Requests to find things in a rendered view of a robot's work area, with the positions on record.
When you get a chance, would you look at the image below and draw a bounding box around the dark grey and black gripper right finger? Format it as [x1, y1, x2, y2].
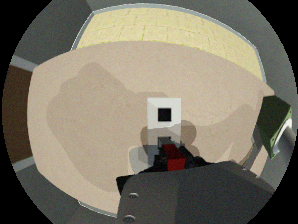
[178, 146, 214, 169]

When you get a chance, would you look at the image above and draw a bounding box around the grey and red pin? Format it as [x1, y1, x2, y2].
[158, 137, 185, 171]

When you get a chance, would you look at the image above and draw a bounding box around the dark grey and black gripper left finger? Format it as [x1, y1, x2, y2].
[116, 147, 168, 196]

